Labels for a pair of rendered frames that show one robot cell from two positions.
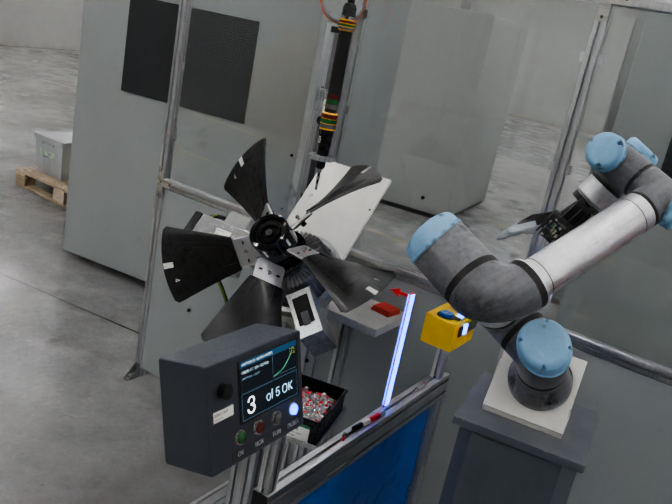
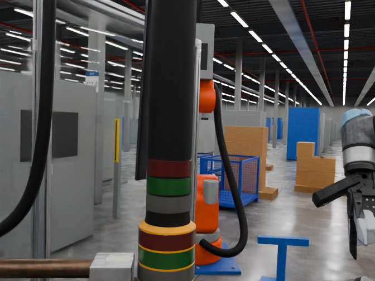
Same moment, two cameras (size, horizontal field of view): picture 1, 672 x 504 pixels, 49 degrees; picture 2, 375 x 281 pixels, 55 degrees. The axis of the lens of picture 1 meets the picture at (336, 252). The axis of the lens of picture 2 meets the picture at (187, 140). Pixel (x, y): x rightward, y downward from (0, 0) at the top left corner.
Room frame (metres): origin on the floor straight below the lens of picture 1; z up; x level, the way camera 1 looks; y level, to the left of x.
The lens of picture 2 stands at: (1.96, 0.35, 1.66)
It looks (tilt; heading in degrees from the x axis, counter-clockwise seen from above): 3 degrees down; 270
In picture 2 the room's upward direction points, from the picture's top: 2 degrees clockwise
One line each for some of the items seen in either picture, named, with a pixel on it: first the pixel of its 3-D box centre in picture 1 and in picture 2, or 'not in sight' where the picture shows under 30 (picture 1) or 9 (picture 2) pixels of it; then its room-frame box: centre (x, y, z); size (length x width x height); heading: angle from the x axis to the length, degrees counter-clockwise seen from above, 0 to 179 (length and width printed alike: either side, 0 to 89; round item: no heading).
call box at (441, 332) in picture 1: (448, 328); not in sight; (2.05, -0.37, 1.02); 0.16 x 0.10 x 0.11; 150
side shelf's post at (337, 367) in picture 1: (328, 411); not in sight; (2.51, -0.09, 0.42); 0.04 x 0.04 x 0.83; 60
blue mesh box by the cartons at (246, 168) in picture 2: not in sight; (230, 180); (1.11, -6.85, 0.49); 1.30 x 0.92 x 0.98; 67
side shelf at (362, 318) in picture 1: (350, 307); not in sight; (2.51, -0.09, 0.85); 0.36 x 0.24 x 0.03; 60
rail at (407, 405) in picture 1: (367, 433); not in sight; (1.71, -0.17, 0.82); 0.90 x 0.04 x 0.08; 150
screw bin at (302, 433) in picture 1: (303, 407); not in sight; (1.73, 0.00, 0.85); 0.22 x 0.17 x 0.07; 164
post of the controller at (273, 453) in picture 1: (274, 449); not in sight; (1.34, 0.04, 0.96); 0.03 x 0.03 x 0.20; 60
